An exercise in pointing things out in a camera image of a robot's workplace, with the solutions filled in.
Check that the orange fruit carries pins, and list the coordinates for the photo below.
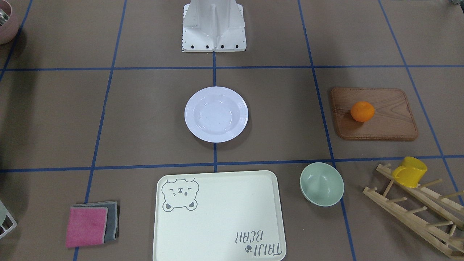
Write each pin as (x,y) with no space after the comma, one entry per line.
(362,111)

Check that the cream bear tray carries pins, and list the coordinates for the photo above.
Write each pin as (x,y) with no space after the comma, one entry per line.
(228,216)

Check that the white round plate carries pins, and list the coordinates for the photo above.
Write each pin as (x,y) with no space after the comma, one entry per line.
(216,114)

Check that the green bowl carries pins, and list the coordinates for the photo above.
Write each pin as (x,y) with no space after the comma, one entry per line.
(321,184)

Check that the grey folded cloth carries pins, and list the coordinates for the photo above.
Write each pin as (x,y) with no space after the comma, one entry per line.
(112,217)

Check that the brown wooden cutting board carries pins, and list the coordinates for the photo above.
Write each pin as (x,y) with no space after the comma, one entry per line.
(392,121)

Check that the pink folded cloth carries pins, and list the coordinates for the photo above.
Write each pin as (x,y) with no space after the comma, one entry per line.
(86,226)

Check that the yellow mug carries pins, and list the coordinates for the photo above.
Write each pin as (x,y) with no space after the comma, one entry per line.
(409,172)

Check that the pink bowl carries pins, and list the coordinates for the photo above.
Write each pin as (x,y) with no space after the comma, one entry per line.
(9,23)

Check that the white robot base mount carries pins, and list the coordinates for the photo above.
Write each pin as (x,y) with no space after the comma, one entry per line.
(213,26)

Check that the white wire cup rack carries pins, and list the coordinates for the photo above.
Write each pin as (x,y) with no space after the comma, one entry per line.
(7,222)

